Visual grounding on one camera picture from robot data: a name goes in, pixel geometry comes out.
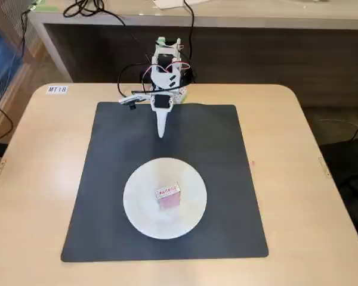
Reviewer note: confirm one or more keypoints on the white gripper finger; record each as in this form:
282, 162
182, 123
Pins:
159, 119
164, 119

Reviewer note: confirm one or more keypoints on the blue plastic container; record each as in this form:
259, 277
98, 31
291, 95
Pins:
0, 50

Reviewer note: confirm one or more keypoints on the white printed robot arm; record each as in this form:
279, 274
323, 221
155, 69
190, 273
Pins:
164, 79

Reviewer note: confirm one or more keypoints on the white MT18 label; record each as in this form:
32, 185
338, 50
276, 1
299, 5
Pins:
56, 89

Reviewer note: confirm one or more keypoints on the small pink box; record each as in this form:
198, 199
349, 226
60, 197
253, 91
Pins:
168, 199

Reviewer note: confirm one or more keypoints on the white paper sheet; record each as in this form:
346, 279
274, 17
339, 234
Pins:
167, 3

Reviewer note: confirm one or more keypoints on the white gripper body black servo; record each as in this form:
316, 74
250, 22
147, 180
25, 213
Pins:
161, 102

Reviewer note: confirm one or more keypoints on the white round dish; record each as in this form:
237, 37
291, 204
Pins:
143, 214

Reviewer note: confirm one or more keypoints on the dark grey mat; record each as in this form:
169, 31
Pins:
226, 208

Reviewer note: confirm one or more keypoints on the grey counter desk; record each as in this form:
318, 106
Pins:
256, 19

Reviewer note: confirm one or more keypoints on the black chair base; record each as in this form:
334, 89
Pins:
356, 190

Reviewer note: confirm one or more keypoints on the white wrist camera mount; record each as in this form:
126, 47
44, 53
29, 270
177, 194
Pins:
132, 100

